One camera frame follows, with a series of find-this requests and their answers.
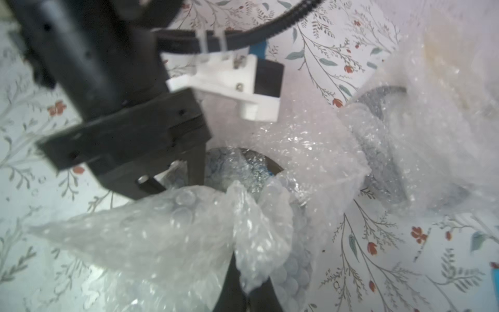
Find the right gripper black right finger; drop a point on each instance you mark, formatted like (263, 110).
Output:
(264, 299)

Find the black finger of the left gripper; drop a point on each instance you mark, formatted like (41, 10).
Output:
(195, 159)

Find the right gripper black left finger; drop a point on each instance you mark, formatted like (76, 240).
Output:
(232, 298)

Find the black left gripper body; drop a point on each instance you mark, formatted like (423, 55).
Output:
(133, 127)

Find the clear bubble wrap sheet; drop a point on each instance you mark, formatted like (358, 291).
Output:
(166, 253)
(444, 131)

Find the blue floral ceramic plate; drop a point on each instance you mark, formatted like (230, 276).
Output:
(223, 166)

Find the blue tape dispenser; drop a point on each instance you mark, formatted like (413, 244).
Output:
(495, 278)

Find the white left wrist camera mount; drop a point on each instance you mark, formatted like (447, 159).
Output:
(255, 84)

